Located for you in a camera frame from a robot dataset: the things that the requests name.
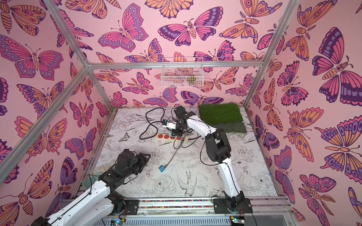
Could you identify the beige power strip red sockets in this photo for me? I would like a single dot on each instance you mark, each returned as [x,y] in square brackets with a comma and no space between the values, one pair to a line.
[166,138]

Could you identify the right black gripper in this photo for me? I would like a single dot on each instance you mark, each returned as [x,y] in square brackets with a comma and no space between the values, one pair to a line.
[181,124]

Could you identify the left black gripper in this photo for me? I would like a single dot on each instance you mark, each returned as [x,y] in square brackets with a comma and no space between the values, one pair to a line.
[142,160]

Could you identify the green artificial grass mat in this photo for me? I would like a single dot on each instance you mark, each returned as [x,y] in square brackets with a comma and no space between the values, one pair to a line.
[223,116]

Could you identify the aluminium rail front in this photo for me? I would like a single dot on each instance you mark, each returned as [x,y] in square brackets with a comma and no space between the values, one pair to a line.
[149,207]

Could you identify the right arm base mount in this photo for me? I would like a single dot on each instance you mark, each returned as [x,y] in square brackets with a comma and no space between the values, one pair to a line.
[226,206]

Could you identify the white vented cable duct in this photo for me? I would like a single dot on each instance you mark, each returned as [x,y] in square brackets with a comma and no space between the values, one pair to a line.
[172,221]

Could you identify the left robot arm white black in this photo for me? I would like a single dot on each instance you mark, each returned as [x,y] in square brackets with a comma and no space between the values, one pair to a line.
[102,198]

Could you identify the white wire basket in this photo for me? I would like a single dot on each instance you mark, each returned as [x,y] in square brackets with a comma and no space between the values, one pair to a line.
[183,72]

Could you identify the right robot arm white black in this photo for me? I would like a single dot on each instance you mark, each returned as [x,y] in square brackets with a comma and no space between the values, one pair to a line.
[218,150]

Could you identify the blue mp3 player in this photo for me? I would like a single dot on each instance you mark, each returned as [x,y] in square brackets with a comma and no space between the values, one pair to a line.
[162,168]

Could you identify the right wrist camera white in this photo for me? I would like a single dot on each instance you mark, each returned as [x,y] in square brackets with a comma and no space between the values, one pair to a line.
[169,125]

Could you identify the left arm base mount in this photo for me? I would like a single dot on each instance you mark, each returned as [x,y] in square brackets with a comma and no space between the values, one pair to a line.
[128,207]

